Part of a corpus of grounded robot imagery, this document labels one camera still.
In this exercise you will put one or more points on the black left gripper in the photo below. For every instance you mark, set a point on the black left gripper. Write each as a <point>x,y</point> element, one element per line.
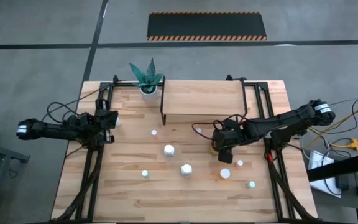
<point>99,119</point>

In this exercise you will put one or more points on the yellow power splitter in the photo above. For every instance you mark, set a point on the yellow power splitter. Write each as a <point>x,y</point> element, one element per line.
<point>354,144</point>

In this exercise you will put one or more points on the brown bottle yellow cap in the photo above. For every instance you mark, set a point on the brown bottle yellow cap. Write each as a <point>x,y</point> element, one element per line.
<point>212,151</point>

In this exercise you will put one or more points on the white paper box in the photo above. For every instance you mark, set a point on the white paper box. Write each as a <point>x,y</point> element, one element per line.
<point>317,161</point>

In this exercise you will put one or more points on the black floor mat hazard stripes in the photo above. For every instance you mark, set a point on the black floor mat hazard stripes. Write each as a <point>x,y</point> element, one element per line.
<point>207,26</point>

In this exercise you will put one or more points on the green succulent plant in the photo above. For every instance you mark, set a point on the green succulent plant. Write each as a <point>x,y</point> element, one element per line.
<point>148,79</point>

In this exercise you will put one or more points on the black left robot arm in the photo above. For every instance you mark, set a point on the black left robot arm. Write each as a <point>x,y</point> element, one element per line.
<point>51,128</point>

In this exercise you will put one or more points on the white medicine bottle blue label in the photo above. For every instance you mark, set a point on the white medicine bottle blue label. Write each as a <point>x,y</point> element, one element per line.
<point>169,150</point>
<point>186,169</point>

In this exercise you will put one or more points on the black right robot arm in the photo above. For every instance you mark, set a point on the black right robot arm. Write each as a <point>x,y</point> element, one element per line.
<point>291,119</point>

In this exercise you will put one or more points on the small orange bottle white cap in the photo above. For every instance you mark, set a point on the small orange bottle white cap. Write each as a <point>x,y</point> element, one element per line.
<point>154,133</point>
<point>240,163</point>

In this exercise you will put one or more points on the white plant pot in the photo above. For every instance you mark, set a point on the white plant pot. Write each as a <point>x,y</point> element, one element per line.
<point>149,96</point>

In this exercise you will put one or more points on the large orange bottle white cap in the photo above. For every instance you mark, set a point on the large orange bottle white cap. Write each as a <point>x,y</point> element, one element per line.
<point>225,173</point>

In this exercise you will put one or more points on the wooden shelf black metal legs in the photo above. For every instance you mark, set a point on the wooden shelf black metal legs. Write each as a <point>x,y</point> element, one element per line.
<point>204,98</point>

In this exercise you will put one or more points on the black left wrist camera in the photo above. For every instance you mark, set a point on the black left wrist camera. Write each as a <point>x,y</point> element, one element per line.
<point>103,104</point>

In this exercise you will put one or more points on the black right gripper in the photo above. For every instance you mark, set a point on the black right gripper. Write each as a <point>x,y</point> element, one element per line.
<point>233,133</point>

